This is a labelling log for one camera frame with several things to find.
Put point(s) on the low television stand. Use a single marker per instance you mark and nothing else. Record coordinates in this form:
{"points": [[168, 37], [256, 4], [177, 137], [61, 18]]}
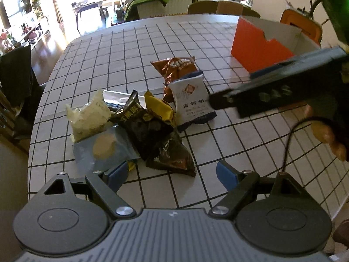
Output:
{"points": [[30, 34]]}

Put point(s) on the translucent white snack packet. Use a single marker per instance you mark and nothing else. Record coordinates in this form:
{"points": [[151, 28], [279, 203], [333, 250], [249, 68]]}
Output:
{"points": [[87, 114]]}

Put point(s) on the brown chips packet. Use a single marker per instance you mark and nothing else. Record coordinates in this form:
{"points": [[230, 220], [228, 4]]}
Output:
{"points": [[173, 69]]}

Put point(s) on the clear blue cookie packet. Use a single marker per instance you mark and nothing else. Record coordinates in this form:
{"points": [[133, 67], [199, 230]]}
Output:
{"points": [[105, 147]]}

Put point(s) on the orange chair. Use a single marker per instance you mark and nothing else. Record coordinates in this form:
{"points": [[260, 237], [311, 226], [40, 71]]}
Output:
{"points": [[297, 23]]}

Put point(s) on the dark coffee table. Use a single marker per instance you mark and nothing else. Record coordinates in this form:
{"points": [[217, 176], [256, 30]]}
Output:
{"points": [[88, 8]]}

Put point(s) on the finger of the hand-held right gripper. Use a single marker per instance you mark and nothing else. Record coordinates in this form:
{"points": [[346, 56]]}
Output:
{"points": [[272, 92]]}

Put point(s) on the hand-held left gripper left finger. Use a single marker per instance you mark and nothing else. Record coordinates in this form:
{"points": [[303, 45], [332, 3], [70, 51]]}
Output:
{"points": [[117, 174]]}

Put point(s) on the black cloth on chair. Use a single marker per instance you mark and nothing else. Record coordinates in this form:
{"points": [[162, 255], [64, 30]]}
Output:
{"points": [[19, 76]]}

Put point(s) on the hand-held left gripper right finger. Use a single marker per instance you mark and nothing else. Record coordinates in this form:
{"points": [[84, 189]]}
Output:
{"points": [[225, 173]]}

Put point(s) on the black gold-print snack packet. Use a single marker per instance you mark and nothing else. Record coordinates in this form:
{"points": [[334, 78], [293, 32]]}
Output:
{"points": [[144, 125]]}

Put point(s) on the white blue-edged snack packet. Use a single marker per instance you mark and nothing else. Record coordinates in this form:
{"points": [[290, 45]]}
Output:
{"points": [[192, 101]]}

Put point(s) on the dark brown snack packet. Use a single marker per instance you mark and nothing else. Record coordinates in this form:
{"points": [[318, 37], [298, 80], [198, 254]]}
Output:
{"points": [[174, 155]]}

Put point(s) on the silver foil snack packet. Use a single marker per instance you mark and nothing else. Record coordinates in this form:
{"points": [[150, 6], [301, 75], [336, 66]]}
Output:
{"points": [[116, 98]]}

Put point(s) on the orange cardboard box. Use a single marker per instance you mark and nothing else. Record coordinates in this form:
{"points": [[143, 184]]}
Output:
{"points": [[256, 51]]}

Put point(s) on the dark wooden chair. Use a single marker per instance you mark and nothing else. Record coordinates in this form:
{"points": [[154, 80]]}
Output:
{"points": [[6, 117]]}

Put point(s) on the light wooden chair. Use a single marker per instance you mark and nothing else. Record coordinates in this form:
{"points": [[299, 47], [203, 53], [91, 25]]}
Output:
{"points": [[201, 7]]}

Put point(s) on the television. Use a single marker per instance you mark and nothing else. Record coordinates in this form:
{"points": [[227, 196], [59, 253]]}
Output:
{"points": [[15, 8]]}

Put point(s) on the yellow snack packet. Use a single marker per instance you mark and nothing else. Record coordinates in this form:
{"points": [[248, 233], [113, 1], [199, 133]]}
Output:
{"points": [[158, 107]]}

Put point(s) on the tall green houseplant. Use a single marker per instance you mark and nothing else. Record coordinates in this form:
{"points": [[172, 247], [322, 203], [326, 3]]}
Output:
{"points": [[37, 1]]}

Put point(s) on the person's right hand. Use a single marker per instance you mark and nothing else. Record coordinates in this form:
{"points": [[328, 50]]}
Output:
{"points": [[331, 136]]}

